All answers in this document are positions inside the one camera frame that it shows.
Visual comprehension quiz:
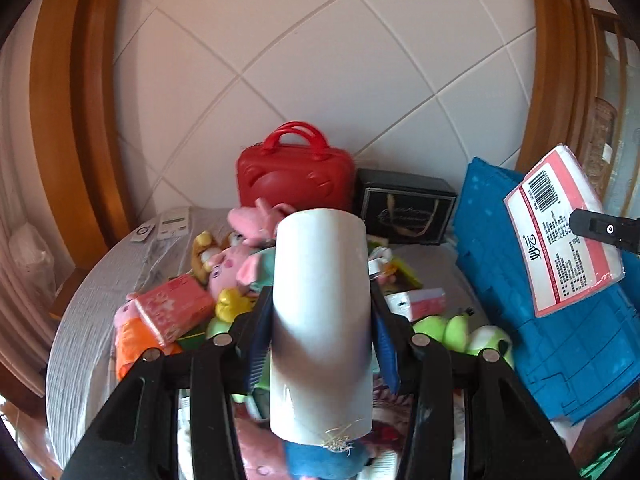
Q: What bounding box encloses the black gift box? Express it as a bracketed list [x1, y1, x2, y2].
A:
[354, 168, 457, 246]

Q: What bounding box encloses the red plastic carry case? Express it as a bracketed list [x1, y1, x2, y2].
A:
[236, 121, 357, 211]

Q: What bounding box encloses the green plush toy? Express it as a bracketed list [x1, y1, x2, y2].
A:
[412, 310, 516, 367]

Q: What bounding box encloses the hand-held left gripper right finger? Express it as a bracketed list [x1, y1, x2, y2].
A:
[370, 281, 581, 480]

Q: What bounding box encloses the grey cloth covered desktop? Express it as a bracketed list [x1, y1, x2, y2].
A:
[45, 205, 501, 480]

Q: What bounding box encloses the light pink plush toy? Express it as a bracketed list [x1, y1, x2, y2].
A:
[235, 417, 291, 478]

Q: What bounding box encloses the teal dress pig plush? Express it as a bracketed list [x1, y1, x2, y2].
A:
[237, 249, 277, 293]

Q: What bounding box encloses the white tissue pack pink label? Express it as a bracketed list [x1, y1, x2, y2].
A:
[503, 144, 626, 318]

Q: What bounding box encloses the pink and white box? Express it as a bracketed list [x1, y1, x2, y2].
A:
[387, 287, 448, 323]

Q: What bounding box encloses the brown and yellow plush toy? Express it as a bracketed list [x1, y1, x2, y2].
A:
[192, 231, 222, 282]

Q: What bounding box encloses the wooden door frame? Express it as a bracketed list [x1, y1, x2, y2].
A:
[29, 0, 138, 273]
[515, 0, 618, 176]

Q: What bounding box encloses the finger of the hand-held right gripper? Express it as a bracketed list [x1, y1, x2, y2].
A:
[569, 208, 640, 256]

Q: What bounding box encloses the blue plush toy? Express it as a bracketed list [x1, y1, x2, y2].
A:
[284, 439, 372, 477]

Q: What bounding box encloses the large white remote control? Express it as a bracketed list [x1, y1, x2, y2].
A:
[157, 206, 192, 240]

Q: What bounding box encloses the orange dress pig plush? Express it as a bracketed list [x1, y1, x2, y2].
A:
[114, 300, 183, 382]

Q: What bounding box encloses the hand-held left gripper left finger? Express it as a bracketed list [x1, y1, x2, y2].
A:
[62, 285, 273, 480]

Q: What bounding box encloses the pink floral tissue pack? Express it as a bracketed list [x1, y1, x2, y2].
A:
[134, 275, 216, 347]

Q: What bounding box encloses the white plastic bottle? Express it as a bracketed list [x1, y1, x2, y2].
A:
[270, 208, 374, 448]

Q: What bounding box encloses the yellow toy duck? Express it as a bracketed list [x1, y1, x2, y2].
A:
[215, 289, 254, 322]

